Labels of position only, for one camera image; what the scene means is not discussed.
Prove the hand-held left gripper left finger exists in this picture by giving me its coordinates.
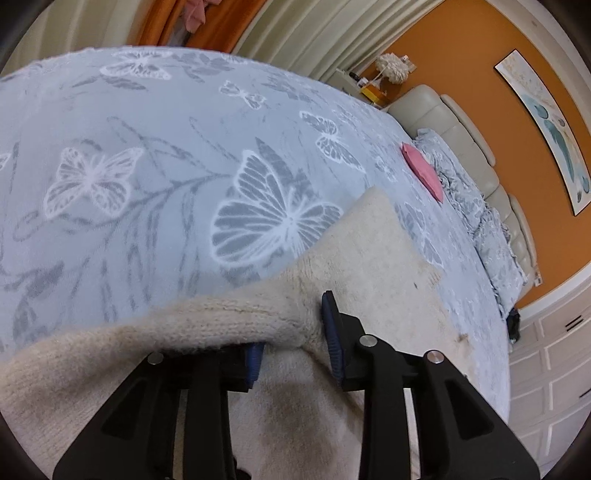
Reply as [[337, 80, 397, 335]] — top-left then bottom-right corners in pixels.
[[52, 342, 266, 480]]

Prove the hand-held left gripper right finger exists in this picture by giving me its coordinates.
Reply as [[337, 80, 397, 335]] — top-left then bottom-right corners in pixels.
[[320, 290, 541, 480]]

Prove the beige knitted sweater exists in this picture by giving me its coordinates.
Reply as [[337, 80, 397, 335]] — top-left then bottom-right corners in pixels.
[[0, 187, 469, 480]]

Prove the butterfly print grey blanket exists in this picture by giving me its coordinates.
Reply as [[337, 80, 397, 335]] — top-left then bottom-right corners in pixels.
[[0, 45, 514, 439]]

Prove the dark object beside bed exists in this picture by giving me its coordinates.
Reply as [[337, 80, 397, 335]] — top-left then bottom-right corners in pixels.
[[505, 308, 522, 344]]

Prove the grey floral duvet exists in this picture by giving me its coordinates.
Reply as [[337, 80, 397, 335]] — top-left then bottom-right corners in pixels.
[[413, 128, 529, 319]]

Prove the pink folded cloth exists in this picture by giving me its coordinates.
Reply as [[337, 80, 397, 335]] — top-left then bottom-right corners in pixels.
[[401, 141, 445, 205]]

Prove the white panelled wardrobe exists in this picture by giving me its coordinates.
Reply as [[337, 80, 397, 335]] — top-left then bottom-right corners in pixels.
[[508, 277, 591, 472]]

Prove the cream padded headboard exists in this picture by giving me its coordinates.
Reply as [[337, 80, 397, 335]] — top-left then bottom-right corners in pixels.
[[385, 84, 541, 289]]

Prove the yellow box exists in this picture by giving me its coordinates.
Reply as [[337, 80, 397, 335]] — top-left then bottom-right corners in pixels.
[[360, 85, 389, 107]]

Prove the white nightstand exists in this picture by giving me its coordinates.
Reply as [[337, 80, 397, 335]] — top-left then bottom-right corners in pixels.
[[335, 67, 402, 109]]

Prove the white pleated curtain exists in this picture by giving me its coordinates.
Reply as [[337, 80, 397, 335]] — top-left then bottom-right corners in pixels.
[[185, 0, 444, 81]]

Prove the orange curtain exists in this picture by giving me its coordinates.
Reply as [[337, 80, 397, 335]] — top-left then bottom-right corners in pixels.
[[137, 0, 269, 54]]

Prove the pink hanging garment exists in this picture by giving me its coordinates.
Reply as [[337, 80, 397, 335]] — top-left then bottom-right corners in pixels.
[[180, 0, 222, 33]]

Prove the framed wall picture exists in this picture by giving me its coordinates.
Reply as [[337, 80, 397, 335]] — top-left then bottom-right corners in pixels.
[[493, 49, 591, 217]]

